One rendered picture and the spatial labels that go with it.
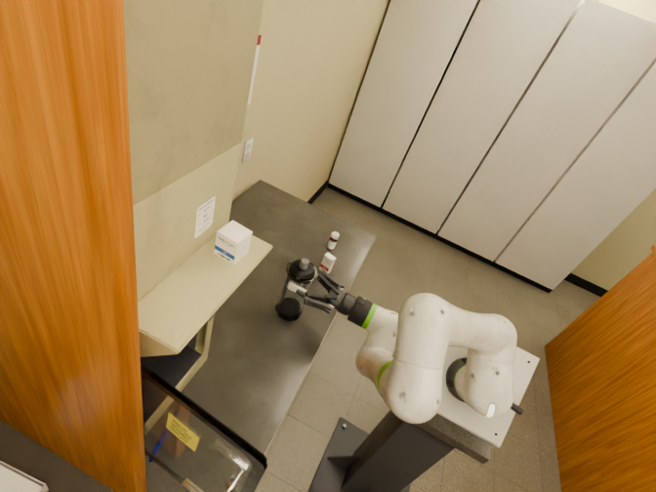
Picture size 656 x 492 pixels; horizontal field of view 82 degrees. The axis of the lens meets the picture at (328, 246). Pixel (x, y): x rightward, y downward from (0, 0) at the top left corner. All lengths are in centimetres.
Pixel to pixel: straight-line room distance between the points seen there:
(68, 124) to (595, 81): 339
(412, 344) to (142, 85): 68
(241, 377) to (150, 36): 102
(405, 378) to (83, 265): 64
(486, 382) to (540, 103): 263
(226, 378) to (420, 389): 65
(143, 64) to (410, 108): 315
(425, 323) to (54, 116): 72
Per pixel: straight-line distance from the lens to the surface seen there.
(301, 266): 128
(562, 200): 380
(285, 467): 222
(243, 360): 132
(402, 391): 87
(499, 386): 123
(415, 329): 86
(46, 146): 41
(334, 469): 227
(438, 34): 343
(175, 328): 68
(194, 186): 68
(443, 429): 146
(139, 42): 49
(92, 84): 33
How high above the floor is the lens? 207
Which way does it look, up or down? 39 degrees down
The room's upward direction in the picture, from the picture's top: 21 degrees clockwise
